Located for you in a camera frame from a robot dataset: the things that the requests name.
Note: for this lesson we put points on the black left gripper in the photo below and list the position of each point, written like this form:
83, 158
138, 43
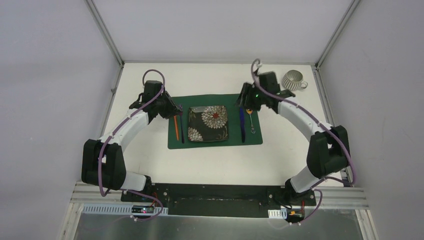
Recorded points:
171, 108

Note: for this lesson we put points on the electronics board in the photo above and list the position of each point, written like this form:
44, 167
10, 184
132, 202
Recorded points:
142, 209
296, 214

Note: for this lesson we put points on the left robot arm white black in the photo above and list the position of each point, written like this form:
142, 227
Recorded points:
103, 163

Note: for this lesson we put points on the grey ribbed mug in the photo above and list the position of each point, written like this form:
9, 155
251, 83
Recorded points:
293, 80

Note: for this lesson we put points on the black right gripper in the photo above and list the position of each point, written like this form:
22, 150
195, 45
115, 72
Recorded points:
247, 90

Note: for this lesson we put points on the blue plastic knife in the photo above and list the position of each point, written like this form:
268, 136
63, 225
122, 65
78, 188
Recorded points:
242, 125

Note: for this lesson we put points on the left electronics board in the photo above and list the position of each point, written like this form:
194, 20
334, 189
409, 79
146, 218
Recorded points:
142, 209

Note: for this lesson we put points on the green placemat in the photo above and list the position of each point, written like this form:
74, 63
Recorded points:
227, 100

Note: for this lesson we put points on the purple metallic fork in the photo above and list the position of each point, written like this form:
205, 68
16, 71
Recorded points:
181, 124

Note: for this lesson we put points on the orange plastic fork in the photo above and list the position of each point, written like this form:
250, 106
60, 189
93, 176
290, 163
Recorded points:
176, 127

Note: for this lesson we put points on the aluminium frame rail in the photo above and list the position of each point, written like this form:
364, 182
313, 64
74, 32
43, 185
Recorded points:
344, 198

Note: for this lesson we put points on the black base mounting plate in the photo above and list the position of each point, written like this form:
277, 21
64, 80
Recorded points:
236, 201

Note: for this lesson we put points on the gold copper spoon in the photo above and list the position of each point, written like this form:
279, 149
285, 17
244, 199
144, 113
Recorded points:
252, 127

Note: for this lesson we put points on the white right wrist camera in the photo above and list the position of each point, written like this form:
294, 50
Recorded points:
258, 63

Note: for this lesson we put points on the black floral square plate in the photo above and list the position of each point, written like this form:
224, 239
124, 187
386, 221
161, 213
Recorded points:
208, 123

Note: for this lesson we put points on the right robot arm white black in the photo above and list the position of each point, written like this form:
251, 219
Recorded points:
328, 145

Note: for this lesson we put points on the right electronics board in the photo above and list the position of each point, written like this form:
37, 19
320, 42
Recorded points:
296, 214

